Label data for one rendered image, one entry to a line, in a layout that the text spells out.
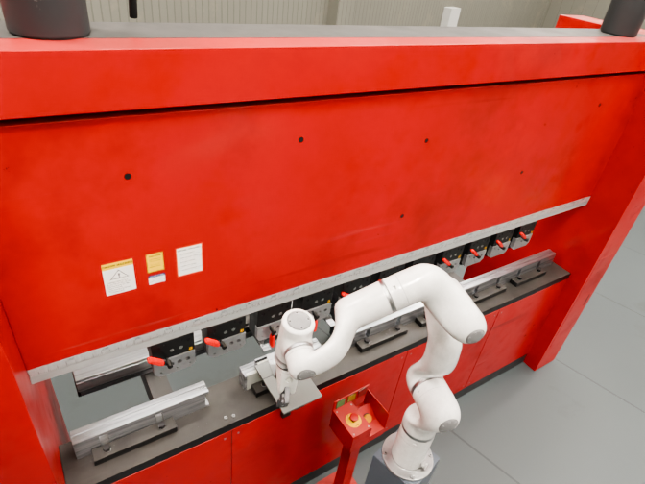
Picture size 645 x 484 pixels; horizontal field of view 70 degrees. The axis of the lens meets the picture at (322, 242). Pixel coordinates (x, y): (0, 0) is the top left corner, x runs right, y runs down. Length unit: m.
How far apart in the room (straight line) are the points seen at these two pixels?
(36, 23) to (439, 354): 1.28
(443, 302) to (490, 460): 2.17
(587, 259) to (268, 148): 2.45
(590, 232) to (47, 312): 2.94
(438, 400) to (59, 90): 1.30
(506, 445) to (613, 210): 1.59
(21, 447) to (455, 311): 1.20
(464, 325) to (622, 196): 2.11
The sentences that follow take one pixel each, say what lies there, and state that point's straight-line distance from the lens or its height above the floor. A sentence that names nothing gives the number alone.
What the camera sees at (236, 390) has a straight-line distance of 2.15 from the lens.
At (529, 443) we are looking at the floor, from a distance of 3.51.
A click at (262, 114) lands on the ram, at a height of 2.11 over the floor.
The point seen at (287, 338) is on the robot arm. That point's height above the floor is 1.74.
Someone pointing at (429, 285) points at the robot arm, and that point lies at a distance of 1.18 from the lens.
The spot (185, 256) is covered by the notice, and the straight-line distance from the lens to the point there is 1.51.
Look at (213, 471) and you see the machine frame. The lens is 2.29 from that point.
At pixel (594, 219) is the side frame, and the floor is 1.28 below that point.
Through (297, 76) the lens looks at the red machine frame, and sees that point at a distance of 1.38.
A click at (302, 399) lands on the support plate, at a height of 1.00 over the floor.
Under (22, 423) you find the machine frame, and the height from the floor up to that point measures 1.43.
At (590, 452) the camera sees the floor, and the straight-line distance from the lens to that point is 3.69.
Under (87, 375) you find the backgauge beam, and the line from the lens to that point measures 2.15.
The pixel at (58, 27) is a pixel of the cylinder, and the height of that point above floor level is 2.33.
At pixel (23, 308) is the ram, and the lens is 1.50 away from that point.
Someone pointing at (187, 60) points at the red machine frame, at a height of 2.27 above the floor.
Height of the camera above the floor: 2.58
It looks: 34 degrees down
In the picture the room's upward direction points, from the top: 8 degrees clockwise
